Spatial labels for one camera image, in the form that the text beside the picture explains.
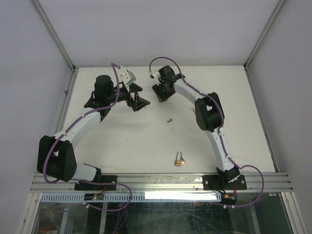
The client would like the grey slotted cable duct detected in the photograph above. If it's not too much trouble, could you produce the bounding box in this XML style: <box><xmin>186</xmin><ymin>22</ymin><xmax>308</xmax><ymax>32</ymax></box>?
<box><xmin>41</xmin><ymin>192</ymin><xmax>221</xmax><ymax>203</ymax></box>

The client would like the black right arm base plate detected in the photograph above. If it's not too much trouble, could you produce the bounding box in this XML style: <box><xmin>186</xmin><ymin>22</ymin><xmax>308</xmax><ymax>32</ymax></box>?
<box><xmin>202</xmin><ymin>175</ymin><xmax>247</xmax><ymax>191</ymax></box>

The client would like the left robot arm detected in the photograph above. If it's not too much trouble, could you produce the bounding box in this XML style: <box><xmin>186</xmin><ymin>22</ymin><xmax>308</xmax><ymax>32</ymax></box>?
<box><xmin>37</xmin><ymin>75</ymin><xmax>150</xmax><ymax>189</ymax></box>

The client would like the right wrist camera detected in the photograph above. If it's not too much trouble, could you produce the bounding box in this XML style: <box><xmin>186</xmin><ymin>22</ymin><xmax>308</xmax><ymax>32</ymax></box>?
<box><xmin>149</xmin><ymin>71</ymin><xmax>161</xmax><ymax>85</ymax></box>

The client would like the aluminium frame post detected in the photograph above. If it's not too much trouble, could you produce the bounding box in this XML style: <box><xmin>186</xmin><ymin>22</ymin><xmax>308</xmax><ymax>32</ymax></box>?
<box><xmin>243</xmin><ymin>0</ymin><xmax>287</xmax><ymax>70</ymax></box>
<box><xmin>30</xmin><ymin>0</ymin><xmax>76</xmax><ymax>72</ymax></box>

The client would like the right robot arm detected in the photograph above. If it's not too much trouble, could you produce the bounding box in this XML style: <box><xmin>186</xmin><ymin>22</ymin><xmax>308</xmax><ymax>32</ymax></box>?
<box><xmin>149</xmin><ymin>65</ymin><xmax>240</xmax><ymax>189</ymax></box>

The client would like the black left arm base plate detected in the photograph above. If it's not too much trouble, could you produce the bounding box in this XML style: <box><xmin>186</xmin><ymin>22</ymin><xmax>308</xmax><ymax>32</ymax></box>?
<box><xmin>74</xmin><ymin>175</ymin><xmax>117</xmax><ymax>192</ymax></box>

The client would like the aluminium front rail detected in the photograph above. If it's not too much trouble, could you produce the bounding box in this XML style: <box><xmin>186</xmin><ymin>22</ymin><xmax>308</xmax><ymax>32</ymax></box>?
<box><xmin>30</xmin><ymin>173</ymin><xmax>293</xmax><ymax>193</ymax></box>

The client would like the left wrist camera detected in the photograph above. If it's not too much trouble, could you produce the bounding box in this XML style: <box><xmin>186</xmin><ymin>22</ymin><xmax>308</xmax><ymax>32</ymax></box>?
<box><xmin>118</xmin><ymin>66</ymin><xmax>136</xmax><ymax>86</ymax></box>

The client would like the right aluminium frame post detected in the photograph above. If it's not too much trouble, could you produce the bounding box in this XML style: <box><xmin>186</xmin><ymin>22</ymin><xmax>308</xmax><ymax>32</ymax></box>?
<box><xmin>243</xmin><ymin>0</ymin><xmax>287</xmax><ymax>70</ymax></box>

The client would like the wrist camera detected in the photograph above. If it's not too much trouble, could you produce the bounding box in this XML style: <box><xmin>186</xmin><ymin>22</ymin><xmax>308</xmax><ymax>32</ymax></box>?
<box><xmin>149</xmin><ymin>71</ymin><xmax>161</xmax><ymax>85</ymax></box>
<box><xmin>118</xmin><ymin>66</ymin><xmax>136</xmax><ymax>86</ymax></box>

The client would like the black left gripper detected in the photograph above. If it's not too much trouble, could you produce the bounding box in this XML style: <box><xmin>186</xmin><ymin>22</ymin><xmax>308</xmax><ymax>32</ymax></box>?
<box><xmin>107</xmin><ymin>83</ymin><xmax>150</xmax><ymax>111</ymax></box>

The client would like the left aluminium frame post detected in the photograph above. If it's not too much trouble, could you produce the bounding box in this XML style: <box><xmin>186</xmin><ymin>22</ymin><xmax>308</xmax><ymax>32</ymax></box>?
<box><xmin>30</xmin><ymin>0</ymin><xmax>76</xmax><ymax>72</ymax></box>

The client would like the brass padlock with keys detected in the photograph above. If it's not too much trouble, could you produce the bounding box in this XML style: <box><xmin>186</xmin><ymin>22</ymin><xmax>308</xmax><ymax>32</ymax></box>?
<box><xmin>174</xmin><ymin>152</ymin><xmax>182</xmax><ymax>167</ymax></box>

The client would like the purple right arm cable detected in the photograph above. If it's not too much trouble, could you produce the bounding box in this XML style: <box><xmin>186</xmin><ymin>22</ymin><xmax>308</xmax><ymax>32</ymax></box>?
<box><xmin>149</xmin><ymin>57</ymin><xmax>265</xmax><ymax>209</ymax></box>

